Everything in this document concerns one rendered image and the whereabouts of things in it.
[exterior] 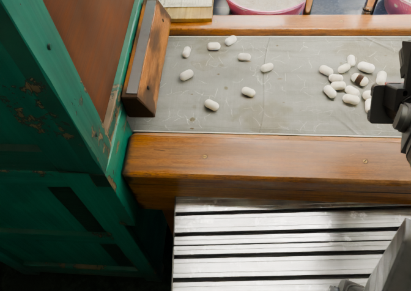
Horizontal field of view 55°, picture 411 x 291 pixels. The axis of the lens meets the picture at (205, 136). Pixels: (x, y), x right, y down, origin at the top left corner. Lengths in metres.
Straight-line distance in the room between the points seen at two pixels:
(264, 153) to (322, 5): 0.59
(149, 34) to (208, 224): 0.43
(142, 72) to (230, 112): 0.21
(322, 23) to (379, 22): 0.14
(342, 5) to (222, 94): 0.52
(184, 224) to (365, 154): 0.39
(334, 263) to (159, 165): 0.39
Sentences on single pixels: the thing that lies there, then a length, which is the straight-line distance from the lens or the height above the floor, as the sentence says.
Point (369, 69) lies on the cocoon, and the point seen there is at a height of 0.76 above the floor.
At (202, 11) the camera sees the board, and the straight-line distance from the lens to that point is 1.07.
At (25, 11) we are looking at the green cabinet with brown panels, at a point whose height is 1.18.
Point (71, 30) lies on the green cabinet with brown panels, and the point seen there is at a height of 1.06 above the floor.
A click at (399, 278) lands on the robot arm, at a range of 0.39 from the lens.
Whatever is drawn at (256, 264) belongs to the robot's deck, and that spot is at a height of 0.67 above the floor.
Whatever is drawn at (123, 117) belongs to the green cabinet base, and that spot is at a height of 0.81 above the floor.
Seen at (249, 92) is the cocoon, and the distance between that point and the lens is 0.90.
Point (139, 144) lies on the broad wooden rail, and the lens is 0.83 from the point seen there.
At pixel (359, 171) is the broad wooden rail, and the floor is 0.76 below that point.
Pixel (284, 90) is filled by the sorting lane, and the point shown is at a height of 0.74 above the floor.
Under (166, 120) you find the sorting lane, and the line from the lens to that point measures 0.89.
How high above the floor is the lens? 1.45
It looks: 57 degrees down
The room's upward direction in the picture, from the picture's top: 7 degrees counter-clockwise
